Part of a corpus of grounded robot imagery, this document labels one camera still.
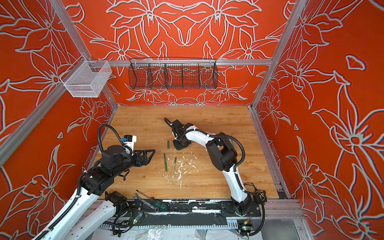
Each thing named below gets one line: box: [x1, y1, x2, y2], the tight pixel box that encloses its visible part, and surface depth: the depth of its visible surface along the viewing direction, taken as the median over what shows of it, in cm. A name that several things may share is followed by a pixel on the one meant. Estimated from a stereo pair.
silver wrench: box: [134, 193, 159, 212], surface depth 77 cm
